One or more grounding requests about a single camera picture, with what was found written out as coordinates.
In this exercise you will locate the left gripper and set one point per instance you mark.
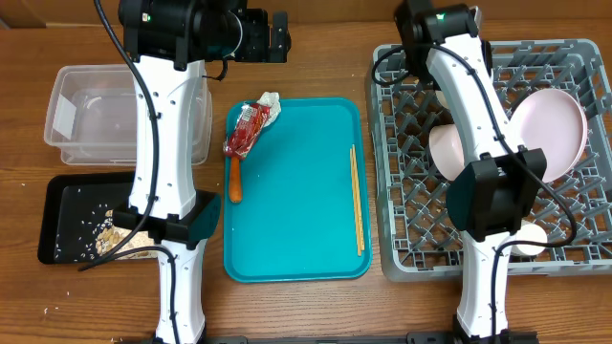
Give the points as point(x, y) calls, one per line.
point(258, 25)

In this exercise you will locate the white tissue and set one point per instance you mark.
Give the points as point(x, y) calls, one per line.
point(271, 100)

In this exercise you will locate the red snack wrapper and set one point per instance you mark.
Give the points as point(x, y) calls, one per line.
point(248, 127)

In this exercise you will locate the orange carrot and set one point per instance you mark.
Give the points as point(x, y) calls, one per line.
point(235, 185)

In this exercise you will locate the white bowl with food scraps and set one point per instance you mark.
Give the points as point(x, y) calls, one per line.
point(442, 99)

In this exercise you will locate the pink bowl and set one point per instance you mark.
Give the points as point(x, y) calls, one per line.
point(446, 150)

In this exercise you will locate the wooden chopstick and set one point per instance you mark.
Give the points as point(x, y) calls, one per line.
point(362, 236)
point(356, 198)

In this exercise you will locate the large pink plate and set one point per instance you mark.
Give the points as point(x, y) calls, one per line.
point(552, 120)

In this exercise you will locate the cream plastic cup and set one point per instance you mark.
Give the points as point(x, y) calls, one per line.
point(530, 232)

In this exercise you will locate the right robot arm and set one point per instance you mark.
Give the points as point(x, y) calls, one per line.
point(497, 186)

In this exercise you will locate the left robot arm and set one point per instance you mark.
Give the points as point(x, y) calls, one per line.
point(166, 45)

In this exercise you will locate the grey dishwasher rack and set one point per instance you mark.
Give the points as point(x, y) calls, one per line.
point(418, 242)

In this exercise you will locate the teal serving tray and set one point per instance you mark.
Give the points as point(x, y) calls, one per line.
point(296, 219)

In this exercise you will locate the clear plastic bin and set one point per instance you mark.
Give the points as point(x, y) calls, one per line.
point(92, 115)

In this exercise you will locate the black plastic tray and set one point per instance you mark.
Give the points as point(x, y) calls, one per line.
point(78, 208)

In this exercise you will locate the rice and peanut scraps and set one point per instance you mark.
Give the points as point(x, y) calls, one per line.
point(110, 236)

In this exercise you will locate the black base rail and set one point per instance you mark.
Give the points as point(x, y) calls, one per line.
point(409, 338)

